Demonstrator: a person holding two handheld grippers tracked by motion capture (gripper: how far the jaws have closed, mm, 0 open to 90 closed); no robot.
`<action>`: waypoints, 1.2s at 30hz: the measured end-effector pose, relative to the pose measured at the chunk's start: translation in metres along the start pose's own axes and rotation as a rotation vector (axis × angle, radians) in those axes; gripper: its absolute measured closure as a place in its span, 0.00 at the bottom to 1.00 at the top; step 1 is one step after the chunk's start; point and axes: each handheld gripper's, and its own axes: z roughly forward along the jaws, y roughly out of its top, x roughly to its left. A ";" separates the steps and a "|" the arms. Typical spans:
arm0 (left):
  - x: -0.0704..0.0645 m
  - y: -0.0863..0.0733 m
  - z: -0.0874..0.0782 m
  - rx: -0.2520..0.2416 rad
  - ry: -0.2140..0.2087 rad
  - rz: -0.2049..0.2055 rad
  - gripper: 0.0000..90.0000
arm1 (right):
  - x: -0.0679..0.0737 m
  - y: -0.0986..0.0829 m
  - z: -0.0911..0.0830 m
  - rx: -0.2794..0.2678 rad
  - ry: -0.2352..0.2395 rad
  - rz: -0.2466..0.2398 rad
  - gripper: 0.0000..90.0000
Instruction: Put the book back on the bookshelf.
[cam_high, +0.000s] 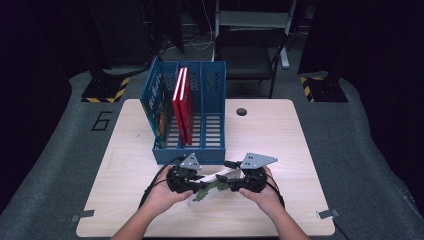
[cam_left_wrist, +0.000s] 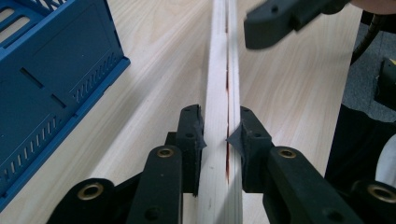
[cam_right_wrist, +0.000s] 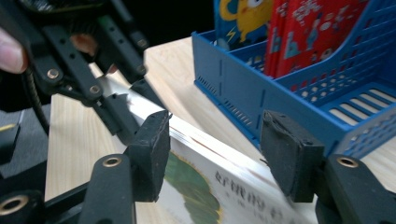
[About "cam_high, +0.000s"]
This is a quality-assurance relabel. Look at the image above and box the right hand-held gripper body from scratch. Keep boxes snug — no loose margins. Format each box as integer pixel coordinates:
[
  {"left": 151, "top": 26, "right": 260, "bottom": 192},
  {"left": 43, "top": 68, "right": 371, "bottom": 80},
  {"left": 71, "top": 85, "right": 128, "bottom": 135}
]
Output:
[{"left": 237, "top": 152, "right": 279, "bottom": 194}]

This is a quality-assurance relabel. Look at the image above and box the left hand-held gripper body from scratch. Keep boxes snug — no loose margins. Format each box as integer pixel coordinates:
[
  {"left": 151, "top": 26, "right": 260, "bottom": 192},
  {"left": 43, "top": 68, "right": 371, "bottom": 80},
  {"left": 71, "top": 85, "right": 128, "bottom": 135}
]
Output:
[{"left": 166, "top": 152, "right": 203, "bottom": 195}]

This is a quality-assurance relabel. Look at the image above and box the blue plastic file rack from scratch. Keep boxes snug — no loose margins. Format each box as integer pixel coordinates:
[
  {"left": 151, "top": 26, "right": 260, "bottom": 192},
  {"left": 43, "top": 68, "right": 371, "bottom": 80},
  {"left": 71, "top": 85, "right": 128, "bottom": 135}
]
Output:
[{"left": 151, "top": 60, "right": 227, "bottom": 166}]

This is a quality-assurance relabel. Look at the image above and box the red picture book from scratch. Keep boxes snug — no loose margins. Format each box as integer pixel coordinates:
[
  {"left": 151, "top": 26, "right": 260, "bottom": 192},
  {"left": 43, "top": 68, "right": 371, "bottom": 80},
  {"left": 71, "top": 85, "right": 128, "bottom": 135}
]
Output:
[
  {"left": 171, "top": 67, "right": 188, "bottom": 145},
  {"left": 179, "top": 67, "right": 195, "bottom": 146}
]

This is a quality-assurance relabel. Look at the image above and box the person's right hand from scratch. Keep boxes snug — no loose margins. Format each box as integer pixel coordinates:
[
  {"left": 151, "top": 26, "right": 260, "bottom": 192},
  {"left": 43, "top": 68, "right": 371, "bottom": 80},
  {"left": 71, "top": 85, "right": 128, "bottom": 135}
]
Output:
[{"left": 238, "top": 166, "right": 285, "bottom": 218}]

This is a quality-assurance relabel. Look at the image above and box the person's left hand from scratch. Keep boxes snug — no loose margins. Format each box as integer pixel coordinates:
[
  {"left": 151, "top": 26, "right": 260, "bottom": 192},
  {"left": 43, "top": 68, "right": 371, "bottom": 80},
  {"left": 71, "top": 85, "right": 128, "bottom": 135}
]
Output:
[{"left": 143, "top": 173, "right": 195, "bottom": 216}]

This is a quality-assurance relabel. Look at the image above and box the grey tape strip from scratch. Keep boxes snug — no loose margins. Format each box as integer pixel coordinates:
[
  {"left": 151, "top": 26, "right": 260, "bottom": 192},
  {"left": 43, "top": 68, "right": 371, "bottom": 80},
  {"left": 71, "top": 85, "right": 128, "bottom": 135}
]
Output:
[
  {"left": 315, "top": 208, "right": 341, "bottom": 220},
  {"left": 69, "top": 209, "right": 96, "bottom": 223}
]

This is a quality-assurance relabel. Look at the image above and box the grey floor mat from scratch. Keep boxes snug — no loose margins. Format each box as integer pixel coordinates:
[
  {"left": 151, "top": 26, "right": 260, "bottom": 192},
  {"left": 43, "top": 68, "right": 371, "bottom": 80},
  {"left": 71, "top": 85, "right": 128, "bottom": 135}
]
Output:
[{"left": 0, "top": 69, "right": 424, "bottom": 240}]

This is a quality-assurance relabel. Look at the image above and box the black base with hazard stripes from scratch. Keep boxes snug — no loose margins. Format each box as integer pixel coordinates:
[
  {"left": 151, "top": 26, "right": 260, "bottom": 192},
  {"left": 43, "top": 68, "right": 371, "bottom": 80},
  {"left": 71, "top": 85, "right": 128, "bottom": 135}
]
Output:
[
  {"left": 299, "top": 74, "right": 349, "bottom": 103},
  {"left": 80, "top": 68, "right": 131, "bottom": 104}
]

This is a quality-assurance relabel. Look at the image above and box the black folding chair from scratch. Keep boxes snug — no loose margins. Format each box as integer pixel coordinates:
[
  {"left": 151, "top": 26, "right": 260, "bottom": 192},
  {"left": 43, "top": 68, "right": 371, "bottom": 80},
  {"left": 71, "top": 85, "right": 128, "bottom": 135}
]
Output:
[{"left": 213, "top": 27, "right": 290, "bottom": 100}]

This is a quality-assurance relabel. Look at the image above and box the metal chair behind table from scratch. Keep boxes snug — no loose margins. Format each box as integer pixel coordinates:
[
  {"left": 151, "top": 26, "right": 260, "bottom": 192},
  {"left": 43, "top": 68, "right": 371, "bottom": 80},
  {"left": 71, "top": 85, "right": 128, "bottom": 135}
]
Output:
[{"left": 212, "top": 0, "right": 300, "bottom": 70}]

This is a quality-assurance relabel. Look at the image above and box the dark curtain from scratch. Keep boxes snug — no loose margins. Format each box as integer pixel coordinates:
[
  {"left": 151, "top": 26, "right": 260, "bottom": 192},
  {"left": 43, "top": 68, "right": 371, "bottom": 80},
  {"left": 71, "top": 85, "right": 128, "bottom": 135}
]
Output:
[
  {"left": 298, "top": 0, "right": 424, "bottom": 216},
  {"left": 0, "top": 0, "right": 111, "bottom": 209}
]

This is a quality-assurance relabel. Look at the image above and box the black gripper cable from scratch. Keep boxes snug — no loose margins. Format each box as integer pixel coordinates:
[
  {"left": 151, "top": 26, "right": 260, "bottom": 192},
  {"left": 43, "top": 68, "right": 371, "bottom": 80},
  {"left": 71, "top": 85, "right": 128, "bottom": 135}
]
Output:
[
  {"left": 264, "top": 172, "right": 286, "bottom": 210},
  {"left": 138, "top": 154, "right": 186, "bottom": 210}
]

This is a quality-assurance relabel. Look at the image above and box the black floor cable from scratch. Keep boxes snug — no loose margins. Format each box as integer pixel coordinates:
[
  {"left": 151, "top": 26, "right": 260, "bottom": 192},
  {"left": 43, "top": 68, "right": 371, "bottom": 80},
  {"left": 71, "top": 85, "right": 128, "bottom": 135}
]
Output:
[{"left": 333, "top": 221, "right": 350, "bottom": 240}]

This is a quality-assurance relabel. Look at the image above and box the white cable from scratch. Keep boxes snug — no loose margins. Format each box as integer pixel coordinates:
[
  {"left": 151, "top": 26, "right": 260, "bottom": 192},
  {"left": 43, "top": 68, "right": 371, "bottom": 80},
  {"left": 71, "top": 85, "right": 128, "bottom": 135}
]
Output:
[{"left": 184, "top": 0, "right": 215, "bottom": 52}]

